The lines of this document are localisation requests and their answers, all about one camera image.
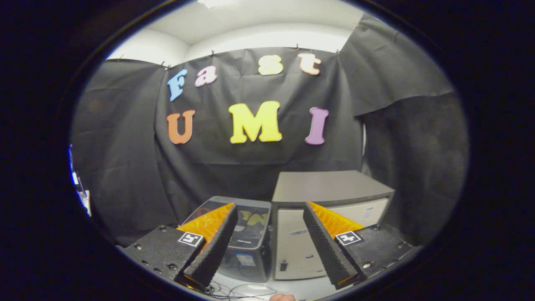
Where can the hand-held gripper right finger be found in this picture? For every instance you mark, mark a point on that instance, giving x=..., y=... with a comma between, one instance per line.
x=324, y=246

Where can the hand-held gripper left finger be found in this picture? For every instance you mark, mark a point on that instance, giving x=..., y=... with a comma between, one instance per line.
x=215, y=246

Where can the dark grey washing machine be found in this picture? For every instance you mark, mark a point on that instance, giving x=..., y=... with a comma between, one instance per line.
x=246, y=259

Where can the grey cabinet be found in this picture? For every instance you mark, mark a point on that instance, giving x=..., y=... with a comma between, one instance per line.
x=326, y=188

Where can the black backdrop cloth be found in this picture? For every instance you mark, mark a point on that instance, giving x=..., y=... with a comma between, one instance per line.
x=250, y=167

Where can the white blue object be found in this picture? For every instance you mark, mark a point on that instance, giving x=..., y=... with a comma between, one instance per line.
x=79, y=184

